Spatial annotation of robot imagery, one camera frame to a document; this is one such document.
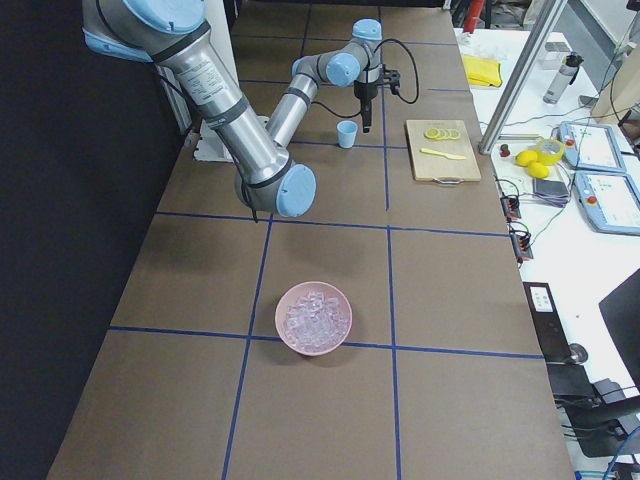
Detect yellow cloth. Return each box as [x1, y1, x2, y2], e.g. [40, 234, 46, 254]
[462, 55, 503, 87]

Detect purple notebook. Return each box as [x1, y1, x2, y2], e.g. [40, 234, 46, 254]
[532, 178, 570, 207]

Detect light blue cup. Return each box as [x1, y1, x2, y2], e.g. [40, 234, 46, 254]
[336, 120, 358, 149]

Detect aluminium frame post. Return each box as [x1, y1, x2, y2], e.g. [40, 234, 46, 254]
[478, 0, 568, 155]

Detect black power strip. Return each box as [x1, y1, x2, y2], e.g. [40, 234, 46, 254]
[523, 282, 570, 363]

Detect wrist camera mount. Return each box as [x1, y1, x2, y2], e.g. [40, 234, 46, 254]
[380, 69, 401, 96]

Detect upper teach pendant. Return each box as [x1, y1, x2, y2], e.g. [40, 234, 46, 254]
[557, 121, 626, 173]

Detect yellow tape roll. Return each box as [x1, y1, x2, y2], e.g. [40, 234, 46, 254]
[534, 138, 565, 166]

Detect lower teach pendant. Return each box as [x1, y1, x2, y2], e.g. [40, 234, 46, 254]
[574, 171, 639, 236]

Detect clear water bottle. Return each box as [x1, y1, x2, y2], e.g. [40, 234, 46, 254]
[542, 51, 584, 104]

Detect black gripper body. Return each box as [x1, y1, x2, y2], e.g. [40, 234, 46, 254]
[353, 81, 378, 106]

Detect teach pendant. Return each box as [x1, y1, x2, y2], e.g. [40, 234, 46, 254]
[557, 121, 626, 173]
[574, 171, 639, 236]

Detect bamboo cutting board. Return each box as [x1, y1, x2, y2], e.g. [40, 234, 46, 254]
[405, 119, 481, 184]

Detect yellow plastic knife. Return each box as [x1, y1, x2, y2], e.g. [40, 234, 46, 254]
[420, 148, 467, 161]

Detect pink bowl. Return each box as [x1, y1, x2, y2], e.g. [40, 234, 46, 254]
[275, 281, 353, 356]

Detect yellow lemon back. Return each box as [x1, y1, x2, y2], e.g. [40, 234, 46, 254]
[527, 162, 550, 179]

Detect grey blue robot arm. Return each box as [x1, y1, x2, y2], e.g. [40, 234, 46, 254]
[82, 1, 383, 217]

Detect ice cubes in bowl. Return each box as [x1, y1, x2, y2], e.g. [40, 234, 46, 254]
[283, 291, 350, 353]

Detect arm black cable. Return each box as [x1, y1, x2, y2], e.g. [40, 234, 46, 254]
[312, 39, 421, 124]

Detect clear plastic bag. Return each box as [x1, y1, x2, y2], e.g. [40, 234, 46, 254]
[456, 30, 508, 61]

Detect yellow lemon front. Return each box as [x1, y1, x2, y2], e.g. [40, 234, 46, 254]
[515, 150, 538, 167]

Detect yellow lemon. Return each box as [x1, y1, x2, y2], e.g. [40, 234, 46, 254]
[515, 150, 538, 167]
[527, 162, 550, 179]

